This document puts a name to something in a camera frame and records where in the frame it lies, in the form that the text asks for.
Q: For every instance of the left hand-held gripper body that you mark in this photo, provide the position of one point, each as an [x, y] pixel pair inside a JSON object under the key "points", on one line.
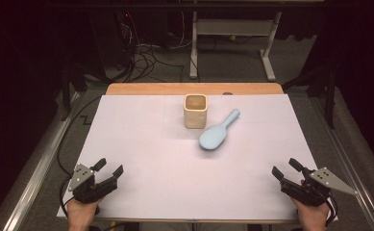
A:
{"points": [[84, 187]]}

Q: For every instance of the aluminium rail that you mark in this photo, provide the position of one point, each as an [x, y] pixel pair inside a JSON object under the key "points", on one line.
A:
{"points": [[351, 166], [37, 170]]}

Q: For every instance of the black computer case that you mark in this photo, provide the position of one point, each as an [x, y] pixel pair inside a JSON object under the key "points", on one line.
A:
{"points": [[114, 41]]}

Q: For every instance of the person's left hand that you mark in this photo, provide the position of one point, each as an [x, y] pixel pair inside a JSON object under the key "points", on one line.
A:
{"points": [[82, 215]]}

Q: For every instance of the white metal desk frame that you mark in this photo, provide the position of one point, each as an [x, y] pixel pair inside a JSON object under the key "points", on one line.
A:
{"points": [[232, 27]]}

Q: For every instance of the beige square cup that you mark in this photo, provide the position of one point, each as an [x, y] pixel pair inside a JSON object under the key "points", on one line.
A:
{"points": [[194, 117]]}

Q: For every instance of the small yellow-green ball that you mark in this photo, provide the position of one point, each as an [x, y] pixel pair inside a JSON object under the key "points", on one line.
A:
{"points": [[232, 37]]}

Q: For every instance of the black metal stand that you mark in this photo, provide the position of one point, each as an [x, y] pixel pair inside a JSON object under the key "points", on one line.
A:
{"points": [[66, 93], [330, 96]]}

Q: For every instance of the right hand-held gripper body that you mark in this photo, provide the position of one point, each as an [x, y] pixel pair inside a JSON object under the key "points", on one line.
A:
{"points": [[309, 192]]}

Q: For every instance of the light blue rice paddle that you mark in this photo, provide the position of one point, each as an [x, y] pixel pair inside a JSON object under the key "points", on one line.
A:
{"points": [[215, 136]]}

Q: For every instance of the person's right hand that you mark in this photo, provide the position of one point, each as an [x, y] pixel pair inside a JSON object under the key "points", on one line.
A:
{"points": [[312, 216]]}

